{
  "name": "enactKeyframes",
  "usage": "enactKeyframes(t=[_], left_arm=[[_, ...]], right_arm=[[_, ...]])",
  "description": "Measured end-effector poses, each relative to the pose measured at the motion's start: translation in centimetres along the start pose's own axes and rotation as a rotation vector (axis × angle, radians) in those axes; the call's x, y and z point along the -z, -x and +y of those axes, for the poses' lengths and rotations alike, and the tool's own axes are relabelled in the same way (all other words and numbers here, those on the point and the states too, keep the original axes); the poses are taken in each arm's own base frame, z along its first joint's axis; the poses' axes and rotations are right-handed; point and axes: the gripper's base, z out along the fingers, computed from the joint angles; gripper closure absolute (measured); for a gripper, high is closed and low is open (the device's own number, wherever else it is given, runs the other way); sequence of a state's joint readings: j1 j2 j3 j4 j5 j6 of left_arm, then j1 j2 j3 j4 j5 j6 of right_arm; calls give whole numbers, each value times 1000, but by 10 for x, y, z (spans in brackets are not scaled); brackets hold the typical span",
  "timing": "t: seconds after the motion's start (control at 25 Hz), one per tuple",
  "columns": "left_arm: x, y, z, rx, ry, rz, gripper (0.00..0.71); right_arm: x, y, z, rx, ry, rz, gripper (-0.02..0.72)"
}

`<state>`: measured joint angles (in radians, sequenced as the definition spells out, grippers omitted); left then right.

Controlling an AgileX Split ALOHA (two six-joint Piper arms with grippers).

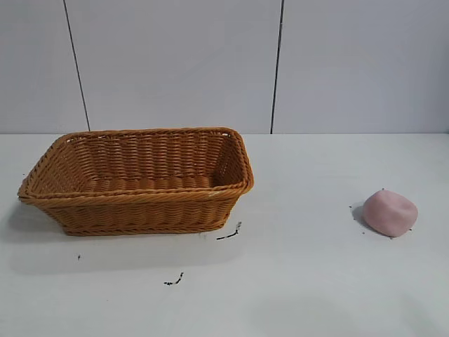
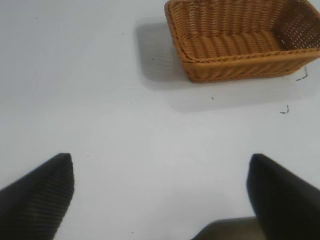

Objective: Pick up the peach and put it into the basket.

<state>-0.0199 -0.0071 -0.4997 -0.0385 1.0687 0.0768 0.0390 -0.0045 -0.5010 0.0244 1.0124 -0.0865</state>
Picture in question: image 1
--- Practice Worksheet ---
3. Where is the brown woven wicker basket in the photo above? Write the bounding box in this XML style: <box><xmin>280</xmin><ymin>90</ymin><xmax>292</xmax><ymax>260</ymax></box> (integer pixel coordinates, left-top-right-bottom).
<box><xmin>18</xmin><ymin>126</ymin><xmax>255</xmax><ymax>237</ymax></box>

